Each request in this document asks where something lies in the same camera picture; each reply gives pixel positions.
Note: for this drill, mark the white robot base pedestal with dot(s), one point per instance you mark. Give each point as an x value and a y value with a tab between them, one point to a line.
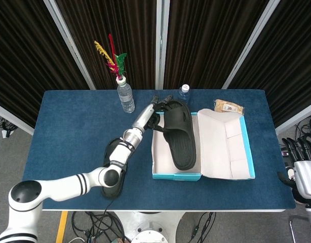
150	227

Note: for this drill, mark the black rubber slipper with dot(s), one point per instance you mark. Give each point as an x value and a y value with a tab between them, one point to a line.
182	149
112	191

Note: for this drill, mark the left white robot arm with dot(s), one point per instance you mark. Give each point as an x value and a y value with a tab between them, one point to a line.
64	184

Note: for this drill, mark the grey knit work glove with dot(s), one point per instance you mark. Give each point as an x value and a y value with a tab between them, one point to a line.
168	98

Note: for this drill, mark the beige snack packet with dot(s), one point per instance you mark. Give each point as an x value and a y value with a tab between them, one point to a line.
229	107

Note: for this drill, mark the tall clear water bottle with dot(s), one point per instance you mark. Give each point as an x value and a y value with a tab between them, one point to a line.
125	97

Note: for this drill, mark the light blue shoebox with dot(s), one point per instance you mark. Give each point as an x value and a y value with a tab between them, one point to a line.
221	152

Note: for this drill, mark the small blue water bottle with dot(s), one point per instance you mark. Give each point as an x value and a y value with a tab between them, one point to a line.
184	93

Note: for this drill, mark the blue cloth covered table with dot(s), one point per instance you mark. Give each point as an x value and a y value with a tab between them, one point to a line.
69	139

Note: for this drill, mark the aluminium partition post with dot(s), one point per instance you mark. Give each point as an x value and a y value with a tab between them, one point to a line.
69	43
13	119
297	118
161	43
251	43

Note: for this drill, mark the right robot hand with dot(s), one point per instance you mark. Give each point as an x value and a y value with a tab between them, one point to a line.
306	177

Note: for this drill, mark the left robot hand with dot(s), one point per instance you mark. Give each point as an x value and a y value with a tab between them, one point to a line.
144	117

